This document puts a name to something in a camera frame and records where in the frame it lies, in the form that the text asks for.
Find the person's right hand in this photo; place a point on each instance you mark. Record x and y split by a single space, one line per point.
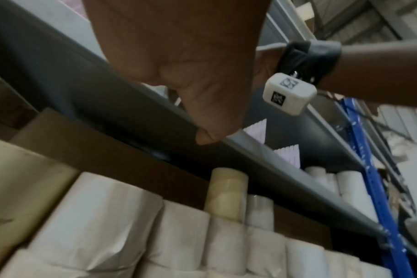
268 65

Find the person's left hand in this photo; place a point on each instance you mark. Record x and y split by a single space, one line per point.
181 40

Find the person's right forearm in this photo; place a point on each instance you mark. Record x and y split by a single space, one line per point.
380 70

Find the beige cardboard box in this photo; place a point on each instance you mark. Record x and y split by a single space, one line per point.
306 13

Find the stack of pink cards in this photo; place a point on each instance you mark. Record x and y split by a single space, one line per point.
257 131
289 156

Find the gray metal shelf beam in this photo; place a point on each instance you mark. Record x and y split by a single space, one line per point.
91 81

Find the yellowish tape roll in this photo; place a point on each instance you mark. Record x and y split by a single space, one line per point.
225 190

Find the brown cardboard box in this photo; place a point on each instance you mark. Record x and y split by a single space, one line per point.
102 152

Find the row of white rolls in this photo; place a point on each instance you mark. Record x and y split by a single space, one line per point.
349 187

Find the clear wrapped white roll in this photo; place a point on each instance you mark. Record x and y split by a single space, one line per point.
260 211

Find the blue metal shelf upright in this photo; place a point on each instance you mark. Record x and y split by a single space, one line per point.
373 168

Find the pile of white paper rolls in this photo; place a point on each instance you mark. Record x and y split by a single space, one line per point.
181 239

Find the large beige paper roll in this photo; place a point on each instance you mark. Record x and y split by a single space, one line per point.
19 190

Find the white cube wrist camera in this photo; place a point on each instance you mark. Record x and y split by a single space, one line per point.
291 93

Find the gray metal shelf frame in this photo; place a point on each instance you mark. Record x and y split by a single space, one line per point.
284 24

